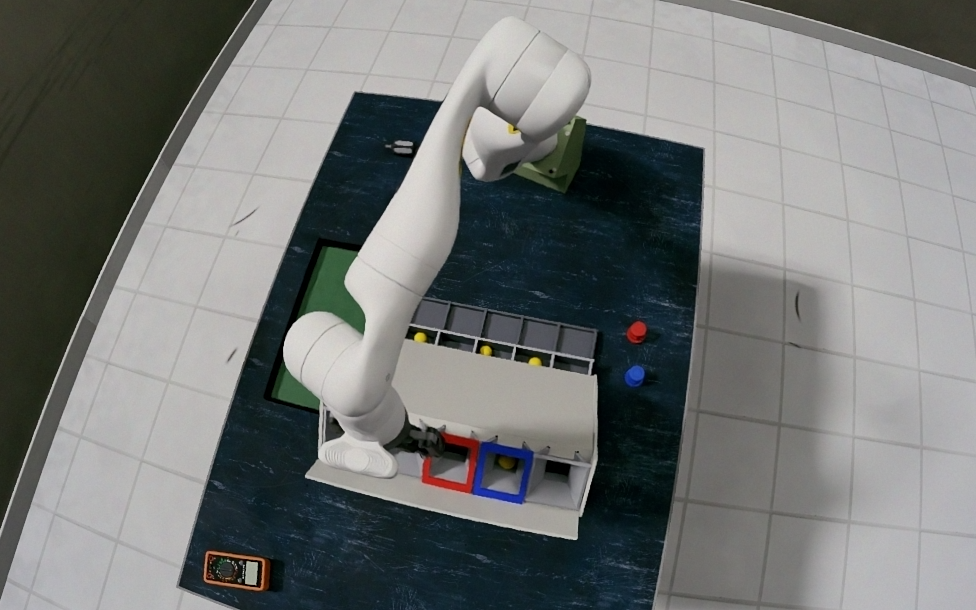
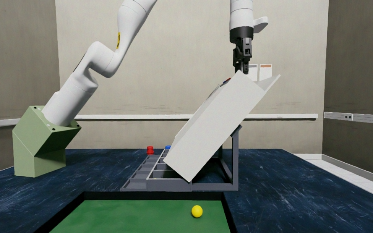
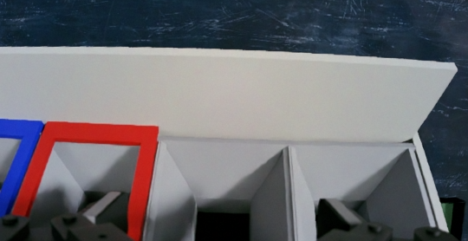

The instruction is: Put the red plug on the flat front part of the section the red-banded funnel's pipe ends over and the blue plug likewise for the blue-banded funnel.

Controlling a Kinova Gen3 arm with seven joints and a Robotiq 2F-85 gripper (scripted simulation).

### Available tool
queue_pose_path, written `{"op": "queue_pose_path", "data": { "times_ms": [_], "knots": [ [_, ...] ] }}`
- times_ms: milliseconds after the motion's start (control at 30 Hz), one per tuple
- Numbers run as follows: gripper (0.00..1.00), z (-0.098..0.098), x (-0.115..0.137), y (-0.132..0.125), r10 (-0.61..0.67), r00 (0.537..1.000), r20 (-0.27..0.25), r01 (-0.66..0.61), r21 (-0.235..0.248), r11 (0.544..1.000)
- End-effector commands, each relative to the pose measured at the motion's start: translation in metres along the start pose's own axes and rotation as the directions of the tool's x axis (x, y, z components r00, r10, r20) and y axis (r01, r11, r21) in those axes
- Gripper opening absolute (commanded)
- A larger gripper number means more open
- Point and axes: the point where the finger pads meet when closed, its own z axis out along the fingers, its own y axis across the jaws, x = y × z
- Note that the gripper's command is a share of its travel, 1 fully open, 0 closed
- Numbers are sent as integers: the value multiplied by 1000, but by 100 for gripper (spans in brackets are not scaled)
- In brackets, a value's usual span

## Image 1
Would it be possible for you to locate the blue square frame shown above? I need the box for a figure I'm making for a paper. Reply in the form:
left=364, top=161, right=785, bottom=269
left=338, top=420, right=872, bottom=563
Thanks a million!
left=473, top=441, right=534, bottom=504

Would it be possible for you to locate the blue plug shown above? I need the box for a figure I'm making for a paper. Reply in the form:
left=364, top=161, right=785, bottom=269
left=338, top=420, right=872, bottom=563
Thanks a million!
left=625, top=366, right=645, bottom=387

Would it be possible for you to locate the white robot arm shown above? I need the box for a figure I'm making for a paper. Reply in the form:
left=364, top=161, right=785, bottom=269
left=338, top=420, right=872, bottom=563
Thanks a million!
left=283, top=16, right=592, bottom=479

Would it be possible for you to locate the red square frame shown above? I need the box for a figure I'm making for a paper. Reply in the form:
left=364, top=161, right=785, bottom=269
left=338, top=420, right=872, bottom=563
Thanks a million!
left=422, top=432, right=479, bottom=494

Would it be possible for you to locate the orange digital multimeter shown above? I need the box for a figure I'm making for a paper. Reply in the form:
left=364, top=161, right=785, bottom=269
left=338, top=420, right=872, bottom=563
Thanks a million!
left=204, top=551, right=271, bottom=591

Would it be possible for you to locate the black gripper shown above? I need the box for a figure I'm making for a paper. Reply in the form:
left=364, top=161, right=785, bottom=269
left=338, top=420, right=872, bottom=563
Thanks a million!
left=328, top=406, right=446, bottom=460

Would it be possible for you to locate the red plug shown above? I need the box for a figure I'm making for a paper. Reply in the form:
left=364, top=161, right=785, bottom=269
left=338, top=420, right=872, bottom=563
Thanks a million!
left=627, top=322, right=646, bottom=344

